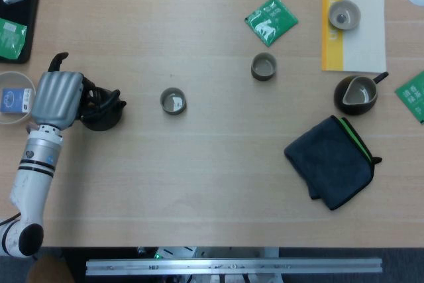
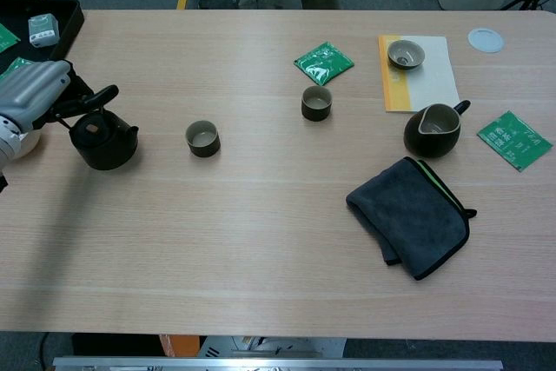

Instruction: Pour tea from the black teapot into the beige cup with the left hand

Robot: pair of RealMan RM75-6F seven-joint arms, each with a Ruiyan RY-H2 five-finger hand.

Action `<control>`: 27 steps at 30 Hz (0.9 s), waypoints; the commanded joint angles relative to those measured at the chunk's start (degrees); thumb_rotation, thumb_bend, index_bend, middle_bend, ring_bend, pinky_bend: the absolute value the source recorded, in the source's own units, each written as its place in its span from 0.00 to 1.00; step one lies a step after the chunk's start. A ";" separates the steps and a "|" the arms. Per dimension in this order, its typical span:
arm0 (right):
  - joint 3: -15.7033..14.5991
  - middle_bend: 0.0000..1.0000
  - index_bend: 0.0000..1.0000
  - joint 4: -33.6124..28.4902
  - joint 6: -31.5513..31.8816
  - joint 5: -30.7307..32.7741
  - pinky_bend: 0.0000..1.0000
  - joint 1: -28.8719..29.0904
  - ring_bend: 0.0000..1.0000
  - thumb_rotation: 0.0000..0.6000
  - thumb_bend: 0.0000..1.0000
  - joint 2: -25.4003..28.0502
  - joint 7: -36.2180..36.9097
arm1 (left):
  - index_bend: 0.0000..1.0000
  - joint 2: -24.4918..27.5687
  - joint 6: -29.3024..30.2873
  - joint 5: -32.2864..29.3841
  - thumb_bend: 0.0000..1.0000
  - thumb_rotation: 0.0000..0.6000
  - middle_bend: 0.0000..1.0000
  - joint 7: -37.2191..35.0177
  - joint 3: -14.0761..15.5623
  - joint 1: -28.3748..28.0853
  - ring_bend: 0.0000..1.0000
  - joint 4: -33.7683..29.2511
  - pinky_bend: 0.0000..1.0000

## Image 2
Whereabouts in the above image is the green tea packet white print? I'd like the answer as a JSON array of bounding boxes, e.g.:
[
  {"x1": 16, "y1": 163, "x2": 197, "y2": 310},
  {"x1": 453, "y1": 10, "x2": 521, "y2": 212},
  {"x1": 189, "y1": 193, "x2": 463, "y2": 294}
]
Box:
[{"x1": 476, "y1": 110, "x2": 554, "y2": 173}]

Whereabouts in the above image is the green tea packet clear window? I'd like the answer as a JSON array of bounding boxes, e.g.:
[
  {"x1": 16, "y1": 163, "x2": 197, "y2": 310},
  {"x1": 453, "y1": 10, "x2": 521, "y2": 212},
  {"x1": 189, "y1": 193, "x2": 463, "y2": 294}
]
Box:
[{"x1": 293, "y1": 41, "x2": 355, "y2": 87}]

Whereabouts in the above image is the dark ceramic teacup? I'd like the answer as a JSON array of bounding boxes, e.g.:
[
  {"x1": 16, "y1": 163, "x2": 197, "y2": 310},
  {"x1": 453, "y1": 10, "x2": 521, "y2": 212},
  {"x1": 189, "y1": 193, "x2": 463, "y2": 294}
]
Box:
[
  {"x1": 301, "y1": 85, "x2": 334, "y2": 123},
  {"x1": 184, "y1": 120, "x2": 222, "y2": 158}
]

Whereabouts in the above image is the dark ceramic fairness pitcher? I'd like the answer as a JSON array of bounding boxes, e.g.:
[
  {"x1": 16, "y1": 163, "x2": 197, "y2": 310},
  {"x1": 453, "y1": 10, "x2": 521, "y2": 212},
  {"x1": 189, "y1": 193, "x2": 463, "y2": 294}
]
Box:
[{"x1": 403, "y1": 99, "x2": 472, "y2": 160}]

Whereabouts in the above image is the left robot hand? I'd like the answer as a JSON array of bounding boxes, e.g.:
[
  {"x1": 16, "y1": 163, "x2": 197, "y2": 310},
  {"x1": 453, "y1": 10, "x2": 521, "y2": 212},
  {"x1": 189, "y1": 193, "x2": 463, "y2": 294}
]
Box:
[{"x1": 0, "y1": 59, "x2": 120, "y2": 132}]

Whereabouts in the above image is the grey microfiber towel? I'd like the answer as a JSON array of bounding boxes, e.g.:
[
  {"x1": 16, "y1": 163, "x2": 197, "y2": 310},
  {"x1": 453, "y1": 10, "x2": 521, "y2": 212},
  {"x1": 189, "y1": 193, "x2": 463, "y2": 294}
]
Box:
[{"x1": 345, "y1": 156, "x2": 478, "y2": 282}]

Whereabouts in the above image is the grey ceramic tea bowl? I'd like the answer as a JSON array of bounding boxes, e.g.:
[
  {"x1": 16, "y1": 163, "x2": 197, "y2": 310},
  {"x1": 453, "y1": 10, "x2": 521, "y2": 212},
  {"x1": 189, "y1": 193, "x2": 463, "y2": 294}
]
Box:
[{"x1": 387, "y1": 39, "x2": 426, "y2": 71}]

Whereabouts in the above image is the grey-green wrapped tea box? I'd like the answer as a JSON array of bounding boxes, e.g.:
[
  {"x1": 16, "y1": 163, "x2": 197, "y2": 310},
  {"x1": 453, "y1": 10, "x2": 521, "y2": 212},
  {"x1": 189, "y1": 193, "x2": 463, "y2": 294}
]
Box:
[{"x1": 27, "y1": 13, "x2": 61, "y2": 49}]

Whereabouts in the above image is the green tea packet white label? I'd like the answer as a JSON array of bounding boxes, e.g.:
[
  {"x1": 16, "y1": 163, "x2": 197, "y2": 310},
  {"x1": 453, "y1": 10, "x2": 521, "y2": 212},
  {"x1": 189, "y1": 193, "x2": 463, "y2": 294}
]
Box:
[{"x1": 0, "y1": 56, "x2": 32, "y2": 81}]

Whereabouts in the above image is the white round bowl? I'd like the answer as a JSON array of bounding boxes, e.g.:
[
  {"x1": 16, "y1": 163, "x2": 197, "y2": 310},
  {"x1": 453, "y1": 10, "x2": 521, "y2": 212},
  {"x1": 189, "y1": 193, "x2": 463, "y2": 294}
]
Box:
[{"x1": 15, "y1": 125, "x2": 43, "y2": 160}]

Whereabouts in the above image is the round grey cable grommet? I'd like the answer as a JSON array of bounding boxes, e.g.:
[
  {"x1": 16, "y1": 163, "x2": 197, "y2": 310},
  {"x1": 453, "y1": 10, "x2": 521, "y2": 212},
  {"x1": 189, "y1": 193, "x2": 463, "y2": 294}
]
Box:
[{"x1": 467, "y1": 27, "x2": 506, "y2": 54}]

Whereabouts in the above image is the black plastic tray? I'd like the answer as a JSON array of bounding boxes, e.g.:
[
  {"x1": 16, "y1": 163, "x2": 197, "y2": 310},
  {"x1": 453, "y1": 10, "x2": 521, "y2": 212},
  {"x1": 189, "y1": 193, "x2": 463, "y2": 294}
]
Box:
[{"x1": 0, "y1": 0, "x2": 86, "y2": 101}]

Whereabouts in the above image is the black cast iron teapot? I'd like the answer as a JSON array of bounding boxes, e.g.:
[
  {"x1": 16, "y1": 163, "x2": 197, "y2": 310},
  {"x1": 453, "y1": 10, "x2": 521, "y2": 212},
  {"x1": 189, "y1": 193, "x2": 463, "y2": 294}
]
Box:
[{"x1": 58, "y1": 101, "x2": 140, "y2": 171}]

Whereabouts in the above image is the yellow and white booklet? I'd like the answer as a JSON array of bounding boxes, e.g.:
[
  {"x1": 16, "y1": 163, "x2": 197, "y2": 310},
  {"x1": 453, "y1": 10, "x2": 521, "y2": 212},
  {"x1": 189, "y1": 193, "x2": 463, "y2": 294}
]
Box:
[{"x1": 377, "y1": 34, "x2": 461, "y2": 114}]

